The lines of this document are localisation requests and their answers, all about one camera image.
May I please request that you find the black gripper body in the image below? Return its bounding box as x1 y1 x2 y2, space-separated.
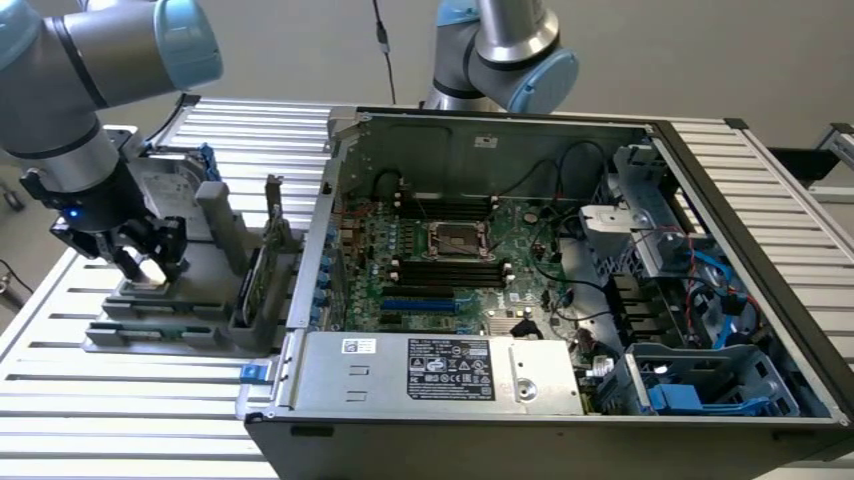
47 157 150 260

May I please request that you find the silver cpu chip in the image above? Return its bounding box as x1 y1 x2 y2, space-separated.
130 259 170 291

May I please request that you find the cpu socket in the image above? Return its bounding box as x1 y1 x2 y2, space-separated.
425 218 497 262

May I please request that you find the grey parts rack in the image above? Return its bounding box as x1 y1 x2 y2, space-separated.
79 180 303 353

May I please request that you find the silver hard disk blue carrier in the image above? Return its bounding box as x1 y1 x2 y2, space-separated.
127 142 223 242

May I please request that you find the green ram stick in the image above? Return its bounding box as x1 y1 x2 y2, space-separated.
89 322 217 342

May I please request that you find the green graphics card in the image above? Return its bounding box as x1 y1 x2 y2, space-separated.
234 174 297 328

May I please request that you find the blue case latch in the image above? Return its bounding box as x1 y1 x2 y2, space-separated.
238 363 277 386

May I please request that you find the black expansion slot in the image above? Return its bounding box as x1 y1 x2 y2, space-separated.
381 287 457 299

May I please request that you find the blue expansion slot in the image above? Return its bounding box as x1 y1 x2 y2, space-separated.
379 298 457 310

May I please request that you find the silver power supply unit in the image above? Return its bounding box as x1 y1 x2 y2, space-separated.
271 331 588 417

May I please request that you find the black ram slot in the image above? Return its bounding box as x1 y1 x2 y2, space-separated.
393 259 510 268
399 198 500 207
393 272 510 281
399 204 500 213
393 266 510 275
399 210 500 219
399 192 500 201
393 279 510 288

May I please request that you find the green motherboard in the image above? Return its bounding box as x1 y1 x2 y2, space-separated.
325 193 588 346

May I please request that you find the black open pc case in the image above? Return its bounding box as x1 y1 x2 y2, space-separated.
242 105 854 480

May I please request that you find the silver metal drive cage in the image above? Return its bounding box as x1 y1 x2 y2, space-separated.
577 143 710 281

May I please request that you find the grey disk bay blue latch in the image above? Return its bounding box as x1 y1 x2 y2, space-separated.
620 341 804 418

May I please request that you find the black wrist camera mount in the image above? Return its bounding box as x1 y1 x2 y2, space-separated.
18 168 74 211

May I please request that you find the black thin cable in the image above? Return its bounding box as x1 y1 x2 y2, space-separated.
0 258 36 304

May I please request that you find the black cable on table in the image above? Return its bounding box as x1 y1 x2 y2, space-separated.
142 95 199 149

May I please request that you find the black hanging cable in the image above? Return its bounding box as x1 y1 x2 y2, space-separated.
369 0 401 107

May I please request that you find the black power wire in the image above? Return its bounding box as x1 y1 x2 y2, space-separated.
493 140 610 201

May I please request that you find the blue sata wire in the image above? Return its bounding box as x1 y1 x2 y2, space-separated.
686 248 764 347

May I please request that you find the aluminium frame with black bracket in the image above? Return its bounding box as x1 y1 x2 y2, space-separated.
765 121 854 203

